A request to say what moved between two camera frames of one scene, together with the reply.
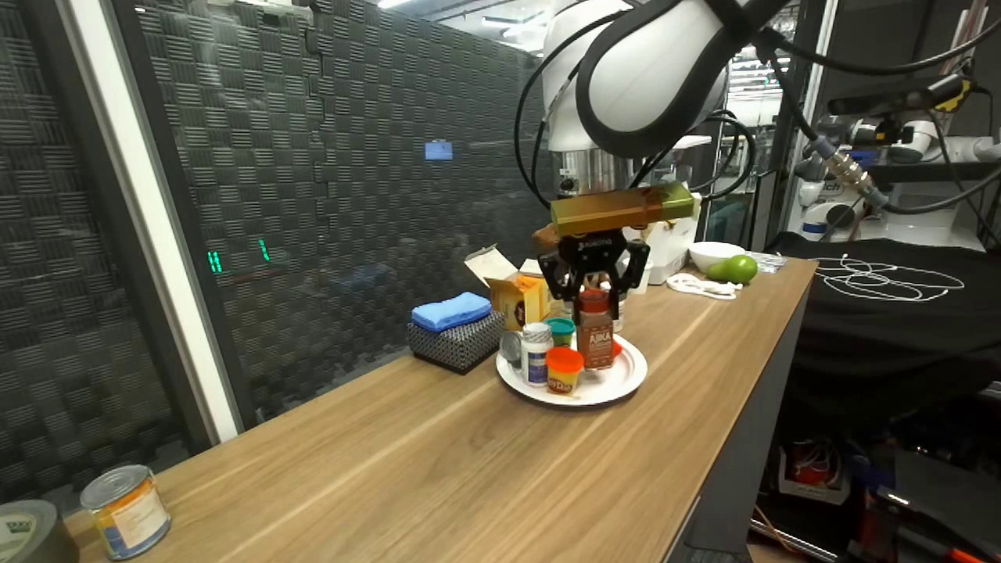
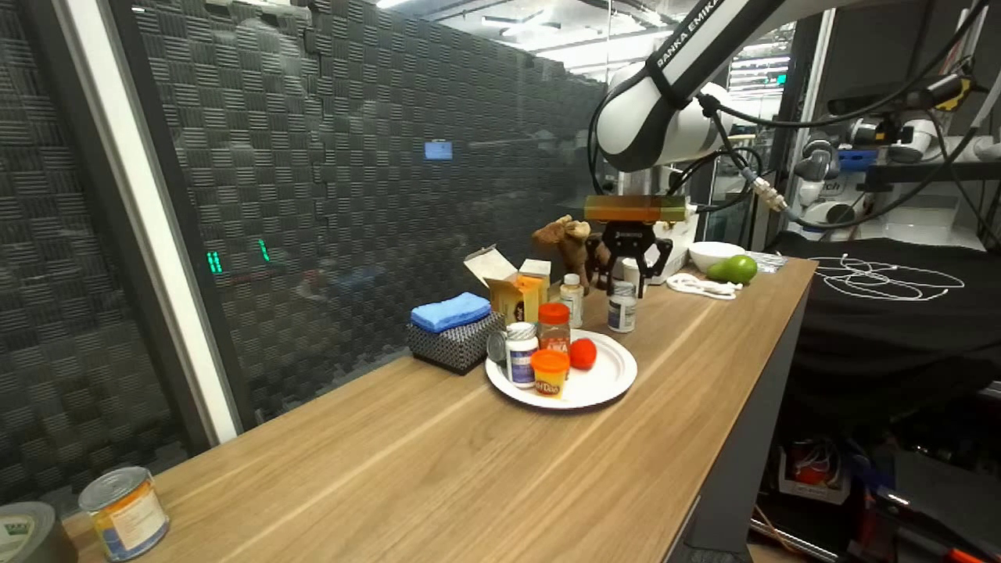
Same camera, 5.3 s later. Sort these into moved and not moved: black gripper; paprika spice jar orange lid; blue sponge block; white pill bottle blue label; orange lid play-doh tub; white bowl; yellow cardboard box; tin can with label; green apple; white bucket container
Moved: white pill bottle blue label; paprika spice jar orange lid; orange lid play-doh tub; black gripper
Not moved: yellow cardboard box; tin can with label; white bowl; blue sponge block; white bucket container; green apple
